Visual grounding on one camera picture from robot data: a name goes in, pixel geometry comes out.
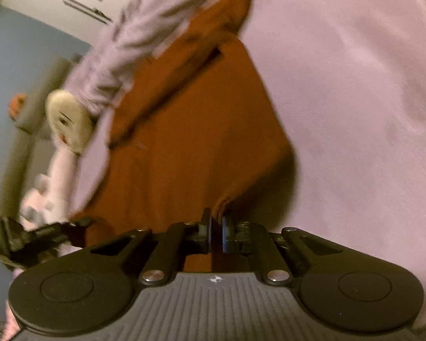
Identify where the brown knit cardigan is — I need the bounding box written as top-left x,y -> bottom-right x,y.
73,0 -> 297,274

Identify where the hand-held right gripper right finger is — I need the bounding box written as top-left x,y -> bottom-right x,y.
222,215 -> 342,287

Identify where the cream plush toy with face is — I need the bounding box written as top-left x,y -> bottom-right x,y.
19,90 -> 95,231

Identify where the lilac bed sheet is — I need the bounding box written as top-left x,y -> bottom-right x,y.
2,0 -> 426,341

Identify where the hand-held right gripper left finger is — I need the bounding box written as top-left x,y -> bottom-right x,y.
91,208 -> 214,285

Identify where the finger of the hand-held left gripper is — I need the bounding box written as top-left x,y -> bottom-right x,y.
30,216 -> 95,251

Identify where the small orange object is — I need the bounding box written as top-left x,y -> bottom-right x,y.
8,93 -> 26,121

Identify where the olive green headboard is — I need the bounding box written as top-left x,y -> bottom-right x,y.
16,55 -> 83,143

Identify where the lilac rumpled duvet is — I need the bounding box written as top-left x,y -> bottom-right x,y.
62,0 -> 237,115

